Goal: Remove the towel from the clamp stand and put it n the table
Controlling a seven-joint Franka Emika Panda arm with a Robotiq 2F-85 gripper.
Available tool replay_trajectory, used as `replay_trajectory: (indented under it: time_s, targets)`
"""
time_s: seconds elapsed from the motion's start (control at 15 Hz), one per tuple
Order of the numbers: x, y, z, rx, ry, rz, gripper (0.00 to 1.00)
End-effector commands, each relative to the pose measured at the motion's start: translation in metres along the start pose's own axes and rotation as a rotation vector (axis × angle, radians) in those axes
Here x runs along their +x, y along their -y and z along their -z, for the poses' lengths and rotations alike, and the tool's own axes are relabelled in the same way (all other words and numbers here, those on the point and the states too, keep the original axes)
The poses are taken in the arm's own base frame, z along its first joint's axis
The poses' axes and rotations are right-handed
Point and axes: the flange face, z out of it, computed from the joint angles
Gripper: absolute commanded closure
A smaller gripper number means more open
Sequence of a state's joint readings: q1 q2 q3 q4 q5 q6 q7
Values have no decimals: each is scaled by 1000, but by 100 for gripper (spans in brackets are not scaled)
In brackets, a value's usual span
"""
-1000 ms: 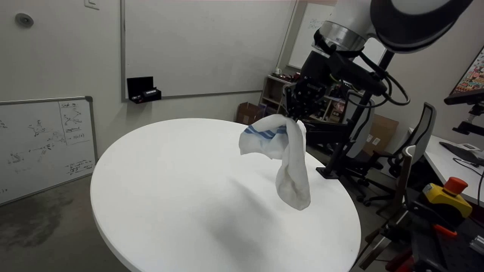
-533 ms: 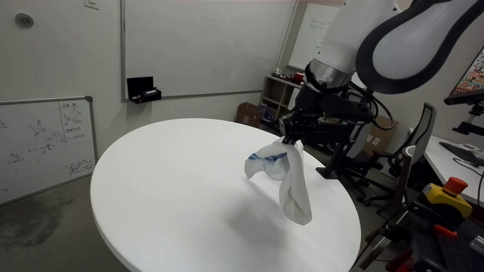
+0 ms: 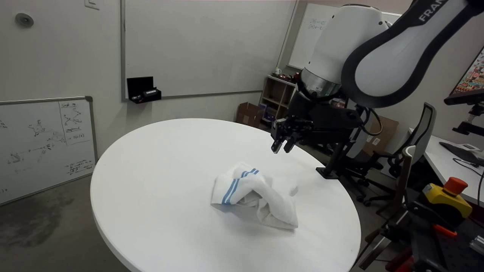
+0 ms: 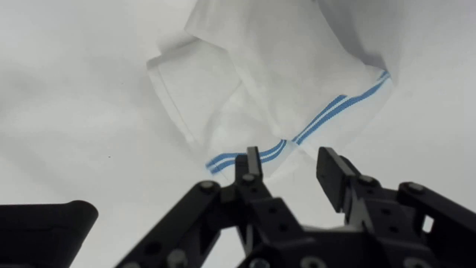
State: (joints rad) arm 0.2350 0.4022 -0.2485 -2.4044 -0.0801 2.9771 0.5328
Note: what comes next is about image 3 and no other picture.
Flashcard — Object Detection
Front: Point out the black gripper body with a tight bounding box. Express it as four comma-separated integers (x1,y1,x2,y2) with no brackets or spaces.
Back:
273,91,366,151

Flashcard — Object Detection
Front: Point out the white towel with blue stripes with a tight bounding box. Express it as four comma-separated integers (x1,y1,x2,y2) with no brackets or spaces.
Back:
208,162,299,233

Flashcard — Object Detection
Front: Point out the small brown cardboard box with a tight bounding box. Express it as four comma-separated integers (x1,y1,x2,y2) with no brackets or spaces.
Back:
234,101,264,127

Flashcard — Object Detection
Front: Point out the wooden open shelf unit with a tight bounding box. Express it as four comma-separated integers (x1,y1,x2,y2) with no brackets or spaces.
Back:
258,74,304,127

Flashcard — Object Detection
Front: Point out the grey backed office chair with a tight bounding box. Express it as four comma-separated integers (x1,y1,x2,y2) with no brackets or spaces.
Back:
341,107,387,201

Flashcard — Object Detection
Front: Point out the flat brown cardboard box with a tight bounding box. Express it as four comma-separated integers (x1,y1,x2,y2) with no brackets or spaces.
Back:
369,113,399,157

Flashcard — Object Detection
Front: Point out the black mesh office chair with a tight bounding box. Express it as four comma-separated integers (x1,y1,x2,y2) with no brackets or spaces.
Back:
382,101,438,203

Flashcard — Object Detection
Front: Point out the white desk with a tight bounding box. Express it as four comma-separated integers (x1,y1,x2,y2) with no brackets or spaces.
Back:
423,135,484,203

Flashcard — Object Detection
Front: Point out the black marker tray box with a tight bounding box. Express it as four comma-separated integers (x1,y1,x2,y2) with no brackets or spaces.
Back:
125,76,163,106

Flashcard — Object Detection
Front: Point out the yellow red emergency stop button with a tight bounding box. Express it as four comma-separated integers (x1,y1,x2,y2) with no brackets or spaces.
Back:
421,175,473,219

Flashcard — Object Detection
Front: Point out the computer monitor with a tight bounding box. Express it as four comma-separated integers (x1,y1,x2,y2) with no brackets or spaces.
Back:
443,45,484,106

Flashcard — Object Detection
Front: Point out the black equipment cart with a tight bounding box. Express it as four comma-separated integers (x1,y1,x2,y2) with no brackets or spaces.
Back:
384,198,484,272

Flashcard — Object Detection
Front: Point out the small whiteboard with drawings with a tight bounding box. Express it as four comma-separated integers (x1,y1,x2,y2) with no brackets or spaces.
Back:
0,95,99,206

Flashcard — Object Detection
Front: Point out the large blank wall whiteboard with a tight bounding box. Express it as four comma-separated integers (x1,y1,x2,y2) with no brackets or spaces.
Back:
117,0,299,101

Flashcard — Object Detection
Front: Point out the round grey wall device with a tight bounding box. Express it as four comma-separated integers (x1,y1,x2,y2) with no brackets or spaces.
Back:
13,12,34,30

